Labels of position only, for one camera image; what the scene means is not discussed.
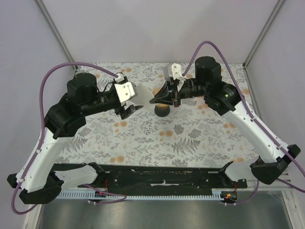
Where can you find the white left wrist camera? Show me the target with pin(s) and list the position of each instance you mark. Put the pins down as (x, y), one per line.
(125, 89)

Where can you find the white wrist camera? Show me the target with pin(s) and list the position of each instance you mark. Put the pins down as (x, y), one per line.
(125, 89)
(173, 71)

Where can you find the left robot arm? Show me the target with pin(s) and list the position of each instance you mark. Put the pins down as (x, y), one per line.
(39, 184)

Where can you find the round wooden dripper base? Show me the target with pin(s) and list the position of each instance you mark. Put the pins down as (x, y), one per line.
(161, 105)

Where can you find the dark carafe with red rim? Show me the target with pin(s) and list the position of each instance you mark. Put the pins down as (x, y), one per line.
(162, 111)

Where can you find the white paper coffee filter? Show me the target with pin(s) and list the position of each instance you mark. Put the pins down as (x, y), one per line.
(143, 97)

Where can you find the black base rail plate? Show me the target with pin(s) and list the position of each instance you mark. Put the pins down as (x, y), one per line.
(162, 180)

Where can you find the aluminium frame post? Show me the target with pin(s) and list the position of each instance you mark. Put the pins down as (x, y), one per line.
(263, 32)
(53, 28)

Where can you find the aluminium frame post left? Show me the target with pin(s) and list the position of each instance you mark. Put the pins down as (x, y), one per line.
(53, 28)

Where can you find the floral patterned table mat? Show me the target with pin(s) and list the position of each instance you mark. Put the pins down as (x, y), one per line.
(192, 135)

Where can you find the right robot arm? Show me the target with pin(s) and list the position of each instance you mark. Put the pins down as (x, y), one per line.
(226, 99)

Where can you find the white slotted cable duct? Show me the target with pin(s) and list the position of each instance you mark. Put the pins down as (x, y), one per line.
(90, 194)

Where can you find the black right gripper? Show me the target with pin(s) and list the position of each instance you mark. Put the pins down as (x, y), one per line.
(163, 96)

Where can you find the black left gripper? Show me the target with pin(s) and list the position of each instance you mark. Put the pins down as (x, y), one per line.
(125, 113)

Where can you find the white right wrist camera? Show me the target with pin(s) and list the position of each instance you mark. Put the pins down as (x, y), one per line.
(173, 71)

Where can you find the aluminium frame post right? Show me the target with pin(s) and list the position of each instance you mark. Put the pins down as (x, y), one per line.
(263, 32)

